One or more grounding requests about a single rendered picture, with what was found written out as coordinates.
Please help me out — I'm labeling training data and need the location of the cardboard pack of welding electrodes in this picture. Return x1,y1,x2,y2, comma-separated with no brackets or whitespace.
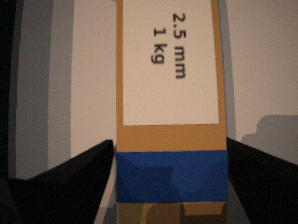
116,0,228,224

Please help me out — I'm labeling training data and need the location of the green rectangular block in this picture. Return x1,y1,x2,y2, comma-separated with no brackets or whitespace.
0,0,17,178

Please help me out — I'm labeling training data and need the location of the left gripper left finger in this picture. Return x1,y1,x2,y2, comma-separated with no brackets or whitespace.
0,140,114,224

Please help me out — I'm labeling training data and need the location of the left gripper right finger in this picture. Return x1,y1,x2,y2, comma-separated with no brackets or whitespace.
226,137,298,224

